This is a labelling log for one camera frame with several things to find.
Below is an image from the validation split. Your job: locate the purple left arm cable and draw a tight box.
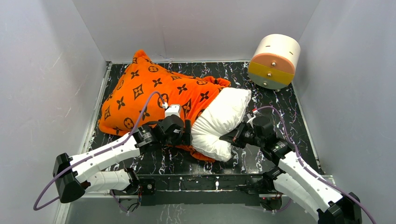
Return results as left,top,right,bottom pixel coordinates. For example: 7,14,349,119
33,91,169,214

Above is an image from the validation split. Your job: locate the aluminium front rail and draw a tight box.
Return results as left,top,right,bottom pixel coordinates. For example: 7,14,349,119
60,176,340,198

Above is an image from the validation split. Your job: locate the white cylinder with coloured lid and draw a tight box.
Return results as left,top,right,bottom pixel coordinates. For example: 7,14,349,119
248,34,301,91

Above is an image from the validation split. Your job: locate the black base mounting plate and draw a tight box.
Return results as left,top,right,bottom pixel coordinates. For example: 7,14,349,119
110,173,293,207

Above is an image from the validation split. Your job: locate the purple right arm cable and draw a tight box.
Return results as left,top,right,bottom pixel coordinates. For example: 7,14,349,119
256,106,377,224

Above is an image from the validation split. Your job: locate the orange patterned plush pillowcase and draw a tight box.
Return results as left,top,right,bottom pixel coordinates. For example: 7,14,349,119
98,49,232,163

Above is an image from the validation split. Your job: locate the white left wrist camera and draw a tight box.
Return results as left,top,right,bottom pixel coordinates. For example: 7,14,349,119
164,104,181,118

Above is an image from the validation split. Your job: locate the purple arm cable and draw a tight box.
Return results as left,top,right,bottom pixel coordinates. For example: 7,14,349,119
256,106,377,224
33,91,169,214

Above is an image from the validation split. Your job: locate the white pillow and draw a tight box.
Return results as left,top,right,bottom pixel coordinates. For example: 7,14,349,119
191,87,251,162

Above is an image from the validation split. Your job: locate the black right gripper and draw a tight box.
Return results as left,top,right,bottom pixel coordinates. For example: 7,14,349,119
220,120,264,149

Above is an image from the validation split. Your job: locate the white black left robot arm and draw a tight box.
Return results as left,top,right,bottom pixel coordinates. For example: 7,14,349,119
53,115,192,203

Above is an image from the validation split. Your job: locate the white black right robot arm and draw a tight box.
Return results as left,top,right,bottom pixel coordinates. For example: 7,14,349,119
220,116,362,224

